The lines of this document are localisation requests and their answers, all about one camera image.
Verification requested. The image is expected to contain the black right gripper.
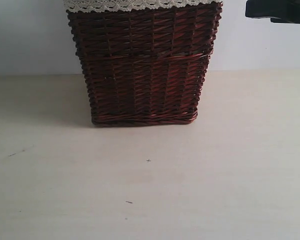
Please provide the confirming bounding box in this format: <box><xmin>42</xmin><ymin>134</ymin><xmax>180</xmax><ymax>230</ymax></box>
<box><xmin>245</xmin><ymin>0</ymin><xmax>300</xmax><ymax>24</ymax></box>

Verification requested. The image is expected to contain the brown wicker basket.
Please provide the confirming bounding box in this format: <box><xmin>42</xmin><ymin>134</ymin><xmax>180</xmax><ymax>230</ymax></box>
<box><xmin>67</xmin><ymin>1</ymin><xmax>223</xmax><ymax>127</ymax></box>

